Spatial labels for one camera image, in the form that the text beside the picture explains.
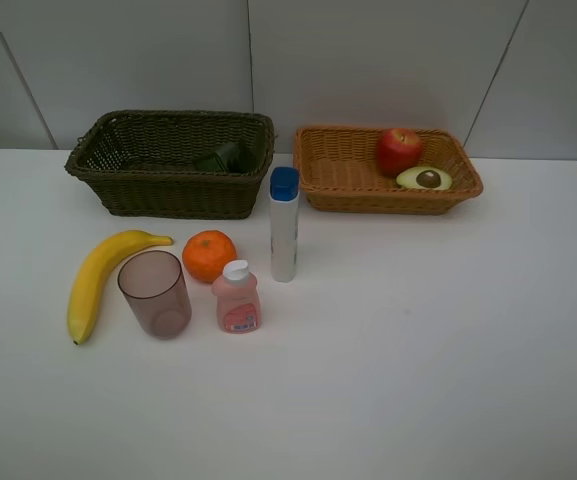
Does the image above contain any white bottle with blue cap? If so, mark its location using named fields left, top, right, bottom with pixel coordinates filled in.
left=269, top=166, right=299, bottom=283

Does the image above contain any dark green rectangular bottle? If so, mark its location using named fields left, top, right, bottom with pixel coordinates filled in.
left=192, top=142, right=257, bottom=174

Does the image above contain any red apple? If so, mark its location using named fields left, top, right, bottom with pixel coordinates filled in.
left=376, top=128, right=423, bottom=177

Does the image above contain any halved avocado with pit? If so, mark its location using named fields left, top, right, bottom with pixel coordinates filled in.
left=395, top=165, right=453, bottom=191

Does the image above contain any yellow banana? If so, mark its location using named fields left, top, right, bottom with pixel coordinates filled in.
left=67, top=230, right=174, bottom=345

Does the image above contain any pink soap bottle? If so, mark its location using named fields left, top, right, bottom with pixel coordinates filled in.
left=211, top=260, right=262, bottom=334

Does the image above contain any orange mandarin fruit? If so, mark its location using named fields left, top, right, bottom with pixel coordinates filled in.
left=181, top=230, right=237, bottom=284

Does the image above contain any orange wicker basket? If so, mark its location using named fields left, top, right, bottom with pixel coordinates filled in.
left=293, top=126, right=483, bottom=215

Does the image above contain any translucent pink plastic cup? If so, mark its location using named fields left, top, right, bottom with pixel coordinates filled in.
left=117, top=250, right=192, bottom=340

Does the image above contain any dark brown wicker basket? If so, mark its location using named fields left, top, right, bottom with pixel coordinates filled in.
left=65, top=110, right=275, bottom=220

